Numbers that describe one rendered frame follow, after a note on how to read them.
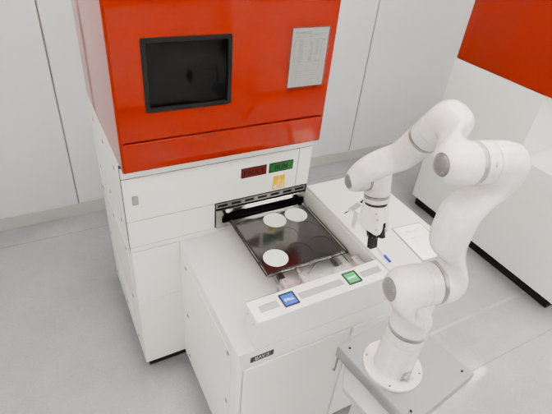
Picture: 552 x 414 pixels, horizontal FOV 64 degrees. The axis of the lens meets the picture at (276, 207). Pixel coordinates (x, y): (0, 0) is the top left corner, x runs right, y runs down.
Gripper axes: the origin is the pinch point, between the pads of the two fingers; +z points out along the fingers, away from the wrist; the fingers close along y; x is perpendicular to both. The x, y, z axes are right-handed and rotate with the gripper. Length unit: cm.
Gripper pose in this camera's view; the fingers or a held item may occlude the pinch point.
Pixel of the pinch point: (372, 242)
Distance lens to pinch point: 157.1
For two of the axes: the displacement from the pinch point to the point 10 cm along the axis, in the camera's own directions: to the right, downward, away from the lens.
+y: 4.7, 3.7, -8.0
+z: 0.1, 9.0, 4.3
